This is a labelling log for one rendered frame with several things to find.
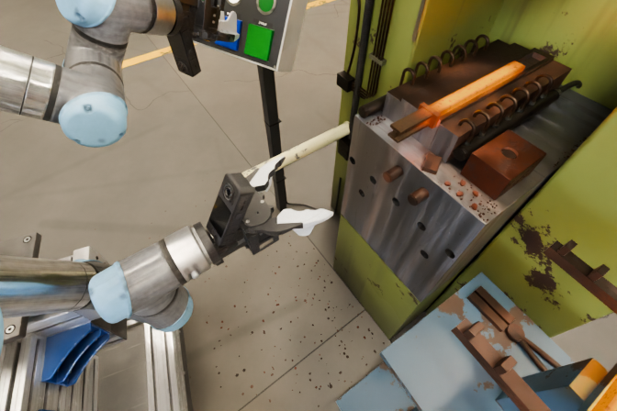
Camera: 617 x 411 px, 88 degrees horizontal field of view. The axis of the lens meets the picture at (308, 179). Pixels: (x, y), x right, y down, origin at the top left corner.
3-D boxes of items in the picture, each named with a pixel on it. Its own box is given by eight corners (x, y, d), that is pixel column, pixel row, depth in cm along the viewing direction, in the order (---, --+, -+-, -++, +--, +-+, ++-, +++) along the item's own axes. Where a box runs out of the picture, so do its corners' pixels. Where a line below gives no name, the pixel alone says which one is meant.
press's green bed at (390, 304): (388, 340, 131) (420, 303, 95) (332, 267, 151) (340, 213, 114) (476, 266, 151) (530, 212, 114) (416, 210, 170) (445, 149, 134)
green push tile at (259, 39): (266, 61, 83) (272, 30, 79) (243, 53, 85) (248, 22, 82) (270, 61, 84) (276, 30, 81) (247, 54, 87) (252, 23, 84)
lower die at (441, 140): (445, 163, 69) (460, 134, 63) (382, 113, 79) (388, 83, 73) (553, 94, 84) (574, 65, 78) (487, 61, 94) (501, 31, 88)
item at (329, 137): (247, 190, 105) (245, 180, 101) (240, 180, 108) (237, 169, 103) (352, 137, 120) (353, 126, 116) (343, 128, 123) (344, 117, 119)
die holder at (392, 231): (420, 303, 94) (485, 225, 60) (340, 213, 114) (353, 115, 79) (530, 211, 114) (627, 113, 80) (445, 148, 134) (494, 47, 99)
